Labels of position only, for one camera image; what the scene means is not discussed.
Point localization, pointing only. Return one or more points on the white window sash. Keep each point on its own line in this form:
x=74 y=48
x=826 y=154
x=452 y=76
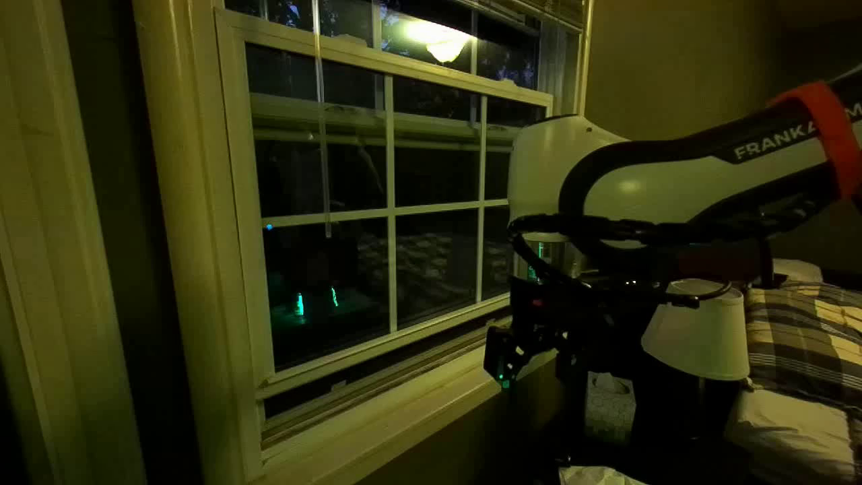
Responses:
x=371 y=184

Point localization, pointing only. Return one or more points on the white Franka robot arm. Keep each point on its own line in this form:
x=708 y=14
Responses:
x=604 y=226

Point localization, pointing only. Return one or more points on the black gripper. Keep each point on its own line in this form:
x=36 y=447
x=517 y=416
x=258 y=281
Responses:
x=546 y=317

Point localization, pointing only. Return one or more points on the white pillow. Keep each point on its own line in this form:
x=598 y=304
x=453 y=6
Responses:
x=793 y=440

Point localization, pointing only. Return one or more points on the plaid pillow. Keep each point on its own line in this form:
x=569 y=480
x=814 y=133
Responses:
x=808 y=340

